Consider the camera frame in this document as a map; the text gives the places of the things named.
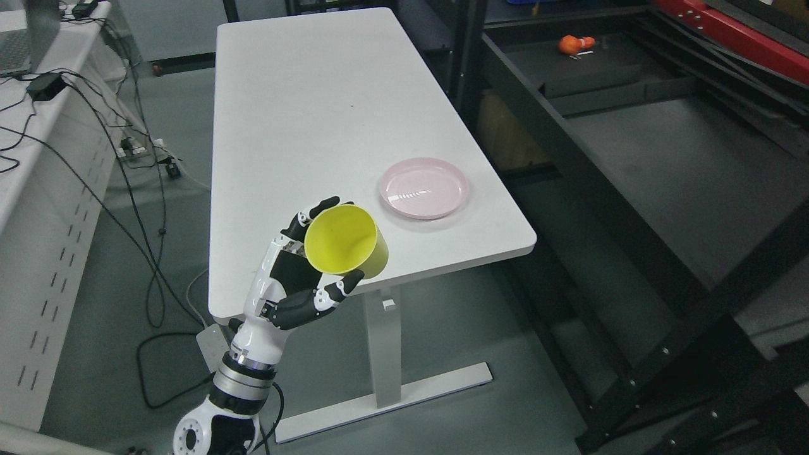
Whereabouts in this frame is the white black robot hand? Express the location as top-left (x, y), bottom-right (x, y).
top-left (223, 196), bottom-right (365, 374)

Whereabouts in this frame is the yellow plastic cup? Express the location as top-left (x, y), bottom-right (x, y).
top-left (304, 204), bottom-right (388, 279)

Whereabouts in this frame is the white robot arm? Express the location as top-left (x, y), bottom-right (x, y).
top-left (171, 354), bottom-right (276, 454)

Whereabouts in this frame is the dark metal shelf rack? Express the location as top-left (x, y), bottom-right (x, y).
top-left (429, 1), bottom-right (807, 454)

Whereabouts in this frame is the white power strip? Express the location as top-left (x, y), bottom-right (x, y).
top-left (195, 324), bottom-right (230, 373)

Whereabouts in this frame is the pink plastic plate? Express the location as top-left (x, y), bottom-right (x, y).
top-left (379, 157), bottom-right (470, 220)

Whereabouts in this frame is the white table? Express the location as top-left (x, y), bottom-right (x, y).
top-left (209, 8), bottom-right (537, 443)

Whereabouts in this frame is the white side desk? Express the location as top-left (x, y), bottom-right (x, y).
top-left (1, 2), bottom-right (123, 454)

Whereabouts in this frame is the black power adapter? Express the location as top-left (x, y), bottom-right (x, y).
top-left (26, 72), bottom-right (67, 102)

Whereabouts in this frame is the grey laptop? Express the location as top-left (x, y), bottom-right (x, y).
top-left (1, 1), bottom-right (61, 77)

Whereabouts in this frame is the orange toy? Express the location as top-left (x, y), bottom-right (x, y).
top-left (557, 35), bottom-right (596, 56)

